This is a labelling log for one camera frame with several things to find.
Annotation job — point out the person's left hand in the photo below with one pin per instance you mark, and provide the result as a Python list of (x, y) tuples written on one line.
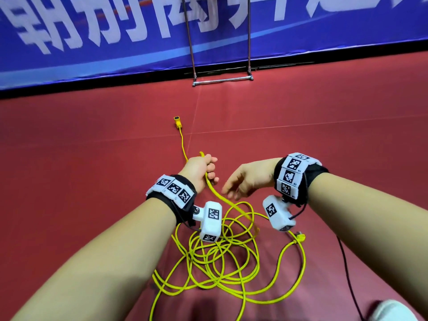
[(199, 171)]

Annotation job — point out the person's right hand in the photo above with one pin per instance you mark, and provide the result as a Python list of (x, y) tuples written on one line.
[(251, 178)]

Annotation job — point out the person's left forearm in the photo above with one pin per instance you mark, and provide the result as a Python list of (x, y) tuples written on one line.
[(100, 270)]

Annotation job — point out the person's right forearm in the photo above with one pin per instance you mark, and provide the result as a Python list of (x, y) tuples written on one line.
[(374, 237)]

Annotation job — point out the blue banner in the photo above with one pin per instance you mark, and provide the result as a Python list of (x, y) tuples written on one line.
[(134, 30)]

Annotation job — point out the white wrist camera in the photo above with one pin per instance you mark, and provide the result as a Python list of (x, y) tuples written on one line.
[(277, 212), (209, 220)]

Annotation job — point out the metal rack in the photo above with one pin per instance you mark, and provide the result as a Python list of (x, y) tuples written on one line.
[(223, 80)]

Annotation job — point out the black marker wristband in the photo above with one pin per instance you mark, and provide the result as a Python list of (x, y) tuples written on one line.
[(172, 196), (297, 177)]

